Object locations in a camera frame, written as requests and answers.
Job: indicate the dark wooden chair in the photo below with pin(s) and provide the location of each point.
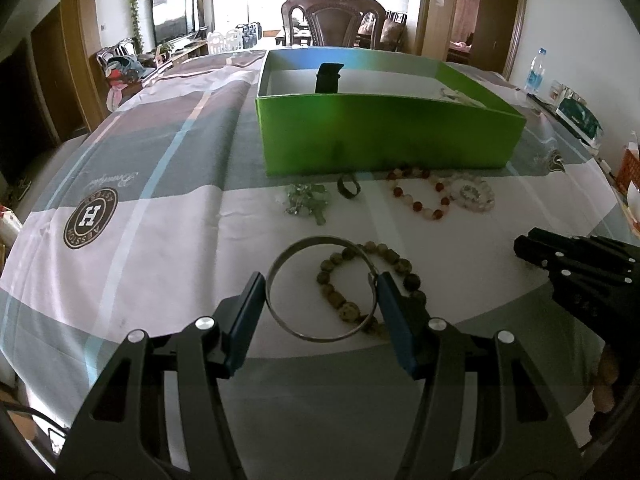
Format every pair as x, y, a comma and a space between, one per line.
334, 23

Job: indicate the silver metal bangle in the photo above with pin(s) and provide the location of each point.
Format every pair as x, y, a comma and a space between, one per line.
347, 311

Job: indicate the green cardboard box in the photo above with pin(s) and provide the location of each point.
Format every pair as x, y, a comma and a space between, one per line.
387, 112

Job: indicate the checked grey pink tablecloth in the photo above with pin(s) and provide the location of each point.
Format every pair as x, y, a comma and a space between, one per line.
167, 209

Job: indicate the flat screen television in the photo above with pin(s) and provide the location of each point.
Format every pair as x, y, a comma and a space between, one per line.
172, 19

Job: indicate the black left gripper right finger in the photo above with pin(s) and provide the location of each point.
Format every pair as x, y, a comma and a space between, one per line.
485, 410

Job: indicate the plastic water bottle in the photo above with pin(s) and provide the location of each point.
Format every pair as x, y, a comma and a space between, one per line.
536, 72

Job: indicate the black watch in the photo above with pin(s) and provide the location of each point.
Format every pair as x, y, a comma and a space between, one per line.
327, 78

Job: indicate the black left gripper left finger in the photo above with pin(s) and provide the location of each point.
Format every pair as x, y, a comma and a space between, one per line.
120, 431

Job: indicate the green and white box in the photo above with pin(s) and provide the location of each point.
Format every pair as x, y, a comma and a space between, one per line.
573, 109

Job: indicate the pile of clothes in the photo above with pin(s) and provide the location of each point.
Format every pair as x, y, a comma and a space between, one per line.
121, 69

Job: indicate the wooden tv cabinet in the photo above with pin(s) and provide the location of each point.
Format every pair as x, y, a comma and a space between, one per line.
178, 50

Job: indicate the white pearl jewelry piece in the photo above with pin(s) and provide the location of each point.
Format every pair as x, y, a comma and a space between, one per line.
460, 97

